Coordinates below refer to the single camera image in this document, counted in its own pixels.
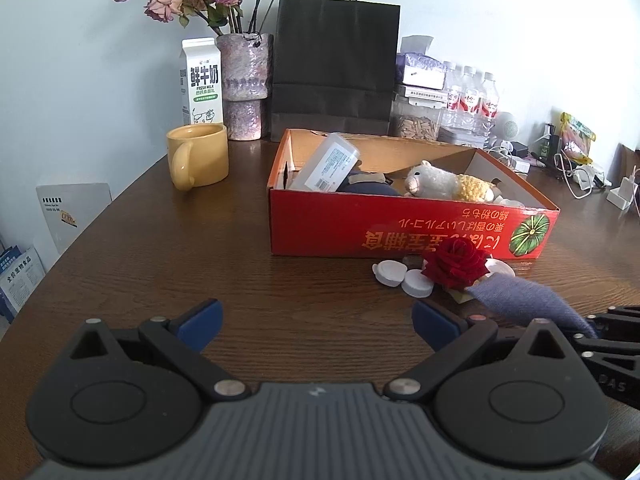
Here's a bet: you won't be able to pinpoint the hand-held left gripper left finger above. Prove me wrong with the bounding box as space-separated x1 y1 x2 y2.
60 298 253 403

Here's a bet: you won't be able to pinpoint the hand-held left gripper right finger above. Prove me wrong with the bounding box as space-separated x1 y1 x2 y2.
385 298 583 403

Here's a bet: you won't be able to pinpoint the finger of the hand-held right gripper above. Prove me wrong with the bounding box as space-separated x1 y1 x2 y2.
585 305 640 330
570 332 640 361

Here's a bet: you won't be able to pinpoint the blue-grey cloth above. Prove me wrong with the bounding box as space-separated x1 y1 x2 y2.
465 275 598 338

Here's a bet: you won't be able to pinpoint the red cardboard box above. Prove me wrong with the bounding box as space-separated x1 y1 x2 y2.
267 128 561 261

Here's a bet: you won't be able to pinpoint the white and yellow plush toy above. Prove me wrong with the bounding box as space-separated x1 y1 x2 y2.
402 160 501 204

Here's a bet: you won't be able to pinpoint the dark blue pouch with strap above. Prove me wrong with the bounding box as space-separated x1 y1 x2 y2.
335 170 403 197

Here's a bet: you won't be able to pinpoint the white plastic container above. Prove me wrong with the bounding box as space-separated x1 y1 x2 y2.
289 132 362 192

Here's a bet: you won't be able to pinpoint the white ridged jar lid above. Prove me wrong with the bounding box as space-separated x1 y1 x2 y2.
401 269 435 298

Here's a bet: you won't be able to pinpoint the red artificial rose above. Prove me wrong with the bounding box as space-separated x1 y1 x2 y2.
421 236 492 303

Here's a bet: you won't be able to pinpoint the small white cap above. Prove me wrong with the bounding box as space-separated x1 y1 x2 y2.
372 259 407 288

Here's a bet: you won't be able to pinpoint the white round lid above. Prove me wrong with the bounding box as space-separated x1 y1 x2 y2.
482 258 516 281

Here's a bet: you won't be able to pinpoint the white charging block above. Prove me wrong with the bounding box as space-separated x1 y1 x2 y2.
606 167 640 211

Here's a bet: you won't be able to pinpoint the yellow mug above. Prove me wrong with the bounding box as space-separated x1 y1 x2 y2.
166 123 230 191

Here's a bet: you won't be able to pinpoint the yellow snack packet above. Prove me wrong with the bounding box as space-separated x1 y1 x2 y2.
559 111 597 164

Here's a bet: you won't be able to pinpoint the small black bottle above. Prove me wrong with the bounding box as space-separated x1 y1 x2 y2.
537 123 560 161

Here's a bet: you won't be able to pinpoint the white earphones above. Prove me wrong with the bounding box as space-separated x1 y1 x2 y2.
487 142 518 166

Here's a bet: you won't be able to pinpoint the blue leaflets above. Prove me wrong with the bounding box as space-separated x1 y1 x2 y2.
0 245 46 321

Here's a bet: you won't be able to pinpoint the floral tin box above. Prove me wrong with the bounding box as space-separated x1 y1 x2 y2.
437 126 488 148

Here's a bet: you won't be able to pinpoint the clear jar of seeds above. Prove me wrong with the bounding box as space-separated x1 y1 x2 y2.
390 100 443 142

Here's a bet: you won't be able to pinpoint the white round-headed gadget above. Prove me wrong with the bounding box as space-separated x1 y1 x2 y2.
492 111 521 151

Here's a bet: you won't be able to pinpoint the flat white box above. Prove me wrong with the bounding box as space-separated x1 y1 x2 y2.
397 85 446 106

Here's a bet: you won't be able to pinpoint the white and green milk carton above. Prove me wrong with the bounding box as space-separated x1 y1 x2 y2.
179 38 224 126

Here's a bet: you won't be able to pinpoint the purple mottled vase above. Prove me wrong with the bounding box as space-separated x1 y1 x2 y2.
216 32 275 141

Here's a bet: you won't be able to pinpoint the purple tissue pack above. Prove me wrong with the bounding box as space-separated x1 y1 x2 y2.
396 35 447 90

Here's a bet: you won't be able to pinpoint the black paper bag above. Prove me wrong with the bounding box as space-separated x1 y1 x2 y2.
270 0 401 142

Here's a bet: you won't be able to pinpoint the white plug with cable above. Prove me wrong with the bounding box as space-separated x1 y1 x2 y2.
554 152 611 200

